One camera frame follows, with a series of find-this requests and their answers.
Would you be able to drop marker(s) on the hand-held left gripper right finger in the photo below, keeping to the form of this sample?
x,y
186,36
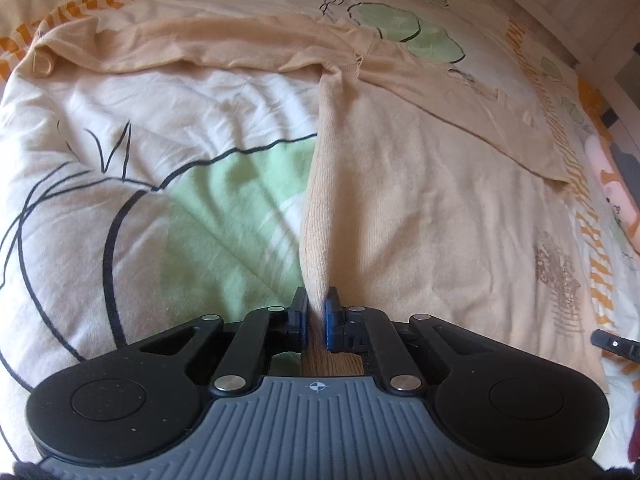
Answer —
x,y
330,324

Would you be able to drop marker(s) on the white slatted bed rail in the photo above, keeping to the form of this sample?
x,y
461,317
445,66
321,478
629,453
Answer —
x,y
565,5

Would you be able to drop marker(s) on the printed bed blanket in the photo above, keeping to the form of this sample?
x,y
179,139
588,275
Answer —
x,y
150,110

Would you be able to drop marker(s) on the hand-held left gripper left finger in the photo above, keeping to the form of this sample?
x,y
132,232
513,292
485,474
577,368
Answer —
x,y
300,321

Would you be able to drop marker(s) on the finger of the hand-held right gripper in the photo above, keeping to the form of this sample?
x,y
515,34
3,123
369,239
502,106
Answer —
x,y
614,344

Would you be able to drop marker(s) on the beige knit sweater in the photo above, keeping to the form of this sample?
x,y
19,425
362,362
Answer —
x,y
425,210

